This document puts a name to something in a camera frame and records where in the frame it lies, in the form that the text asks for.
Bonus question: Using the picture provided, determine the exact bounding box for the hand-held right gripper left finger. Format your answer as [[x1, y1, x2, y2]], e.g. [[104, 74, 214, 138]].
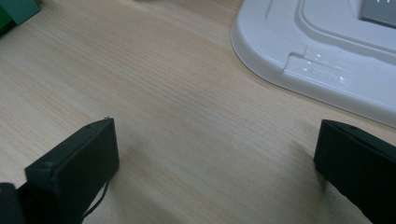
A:
[[24, 117, 120, 224]]

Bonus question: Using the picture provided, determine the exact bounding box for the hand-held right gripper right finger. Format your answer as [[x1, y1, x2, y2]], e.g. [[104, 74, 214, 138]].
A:
[[313, 119, 396, 224]]

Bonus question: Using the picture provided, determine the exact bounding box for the white lid with grey handle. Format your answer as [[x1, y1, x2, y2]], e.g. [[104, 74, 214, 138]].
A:
[[231, 0, 396, 129]]

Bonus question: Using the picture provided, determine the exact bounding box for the mint small block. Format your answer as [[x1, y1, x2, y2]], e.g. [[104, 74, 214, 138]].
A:
[[0, 0, 42, 26]]

